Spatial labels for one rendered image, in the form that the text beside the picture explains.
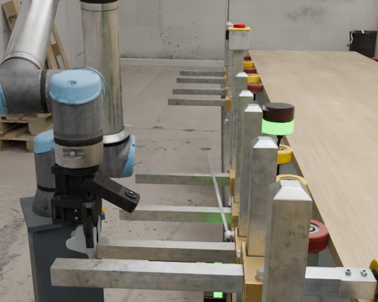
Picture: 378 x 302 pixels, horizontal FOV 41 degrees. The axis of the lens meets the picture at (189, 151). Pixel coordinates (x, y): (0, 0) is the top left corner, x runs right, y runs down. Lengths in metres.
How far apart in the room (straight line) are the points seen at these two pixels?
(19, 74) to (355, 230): 0.73
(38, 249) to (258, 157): 1.20
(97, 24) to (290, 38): 7.45
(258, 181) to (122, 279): 0.24
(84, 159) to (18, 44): 0.34
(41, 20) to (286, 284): 0.93
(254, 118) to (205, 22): 7.93
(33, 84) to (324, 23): 8.05
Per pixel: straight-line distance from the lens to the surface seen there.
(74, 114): 0.91
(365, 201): 1.18
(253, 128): 0.95
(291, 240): 0.47
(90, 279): 0.76
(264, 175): 0.71
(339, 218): 1.08
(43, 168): 1.74
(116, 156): 1.69
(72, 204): 0.98
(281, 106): 0.95
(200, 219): 1.25
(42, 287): 1.86
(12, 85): 1.04
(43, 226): 1.74
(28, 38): 1.18
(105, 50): 1.56
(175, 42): 8.93
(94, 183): 0.96
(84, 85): 0.90
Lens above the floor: 1.35
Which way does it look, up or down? 18 degrees down
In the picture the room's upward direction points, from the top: straight up
